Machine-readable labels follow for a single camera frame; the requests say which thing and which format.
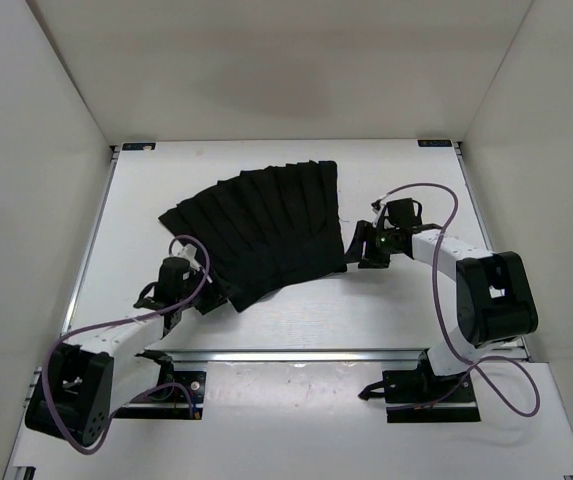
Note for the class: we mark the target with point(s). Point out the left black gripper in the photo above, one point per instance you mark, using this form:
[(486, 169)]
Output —
[(216, 294)]

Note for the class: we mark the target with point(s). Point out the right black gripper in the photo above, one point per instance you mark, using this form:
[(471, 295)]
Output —
[(365, 232)]

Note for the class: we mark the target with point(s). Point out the black pleated skirt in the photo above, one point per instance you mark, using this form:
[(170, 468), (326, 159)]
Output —
[(266, 229)]

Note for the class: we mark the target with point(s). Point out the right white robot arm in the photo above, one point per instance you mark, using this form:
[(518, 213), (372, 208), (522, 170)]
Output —
[(494, 302)]

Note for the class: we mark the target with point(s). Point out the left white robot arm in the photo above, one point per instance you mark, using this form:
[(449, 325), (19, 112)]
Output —
[(90, 373)]

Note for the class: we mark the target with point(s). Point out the right blue corner label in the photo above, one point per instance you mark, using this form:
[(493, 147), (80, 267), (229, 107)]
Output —
[(434, 143)]

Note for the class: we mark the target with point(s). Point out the blue corner label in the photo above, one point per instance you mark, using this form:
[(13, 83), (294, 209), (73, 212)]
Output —
[(138, 146), (434, 143)]

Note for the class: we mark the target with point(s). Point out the left blue corner label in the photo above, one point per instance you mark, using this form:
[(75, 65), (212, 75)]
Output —
[(138, 146)]

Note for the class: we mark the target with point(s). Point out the aluminium front rail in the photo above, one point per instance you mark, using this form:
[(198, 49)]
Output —
[(296, 356)]

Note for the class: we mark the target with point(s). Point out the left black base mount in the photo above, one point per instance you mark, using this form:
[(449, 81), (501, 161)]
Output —
[(180, 393)]

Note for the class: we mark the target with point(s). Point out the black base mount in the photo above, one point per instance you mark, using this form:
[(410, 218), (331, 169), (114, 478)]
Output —
[(180, 393), (415, 397)]

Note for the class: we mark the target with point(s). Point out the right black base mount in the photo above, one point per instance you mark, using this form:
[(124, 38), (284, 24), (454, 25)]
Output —
[(415, 397)]

